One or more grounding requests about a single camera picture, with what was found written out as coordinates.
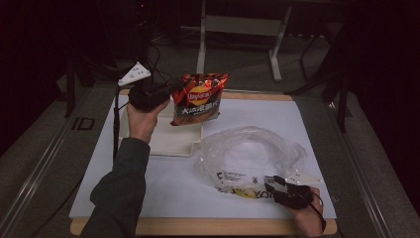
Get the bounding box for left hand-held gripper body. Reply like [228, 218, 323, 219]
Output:
[117, 60, 176, 112]

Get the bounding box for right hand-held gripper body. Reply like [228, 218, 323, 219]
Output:
[267, 170, 325, 210]

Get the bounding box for red orange chip bag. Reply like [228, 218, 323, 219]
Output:
[169, 72, 230, 127]

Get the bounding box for clear plastic bag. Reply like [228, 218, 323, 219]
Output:
[193, 125, 310, 201]

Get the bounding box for white plastic tray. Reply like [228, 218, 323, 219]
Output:
[118, 104, 204, 158]

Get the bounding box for person's left hand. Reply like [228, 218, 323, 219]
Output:
[126, 98, 171, 145]

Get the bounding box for person's right hand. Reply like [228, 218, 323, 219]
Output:
[291, 185, 327, 238]

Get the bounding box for dark metal stand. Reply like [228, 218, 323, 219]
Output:
[284, 31, 355, 134]
[62, 49, 135, 119]

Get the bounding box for white metal stand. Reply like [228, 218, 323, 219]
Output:
[195, 0, 293, 83]

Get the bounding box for white table mat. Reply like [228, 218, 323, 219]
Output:
[68, 94, 338, 220]

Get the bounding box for black floor cables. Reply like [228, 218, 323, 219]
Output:
[142, 39, 177, 91]

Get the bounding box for right hand-held gripper black cable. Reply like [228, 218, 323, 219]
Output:
[307, 189, 329, 233]

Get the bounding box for metal frame rail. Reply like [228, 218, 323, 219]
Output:
[0, 83, 98, 238]
[325, 97, 395, 238]

